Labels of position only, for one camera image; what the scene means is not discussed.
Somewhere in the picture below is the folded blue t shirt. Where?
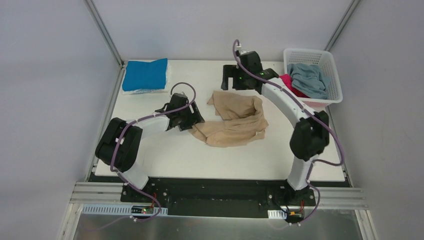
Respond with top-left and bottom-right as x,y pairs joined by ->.
121,58 -> 169,93

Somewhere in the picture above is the aluminium frame rail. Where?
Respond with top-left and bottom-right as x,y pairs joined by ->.
70,182 -> 124,204

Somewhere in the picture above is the right white cable duct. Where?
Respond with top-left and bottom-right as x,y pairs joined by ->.
267,210 -> 287,220

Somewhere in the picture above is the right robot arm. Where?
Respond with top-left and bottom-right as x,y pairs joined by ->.
221,50 -> 330,205

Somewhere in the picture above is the grey blue t shirt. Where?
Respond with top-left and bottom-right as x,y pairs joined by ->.
287,63 -> 331,100

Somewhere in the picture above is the left white cable duct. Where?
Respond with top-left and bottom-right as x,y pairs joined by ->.
81,204 -> 168,217

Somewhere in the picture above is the beige t shirt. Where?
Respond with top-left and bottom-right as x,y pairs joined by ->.
189,91 -> 269,148

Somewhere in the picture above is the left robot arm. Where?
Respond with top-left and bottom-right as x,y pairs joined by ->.
94,93 -> 205,203

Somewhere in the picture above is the white cable duct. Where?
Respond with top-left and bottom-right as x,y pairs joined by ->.
267,210 -> 287,220
81,204 -> 168,217

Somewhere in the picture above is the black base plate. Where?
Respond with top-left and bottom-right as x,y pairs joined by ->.
87,177 -> 351,220

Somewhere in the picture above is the white plastic basket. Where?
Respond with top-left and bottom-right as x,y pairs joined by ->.
283,48 -> 343,109

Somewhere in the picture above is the pink t shirt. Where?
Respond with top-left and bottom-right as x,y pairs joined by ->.
279,74 -> 309,98

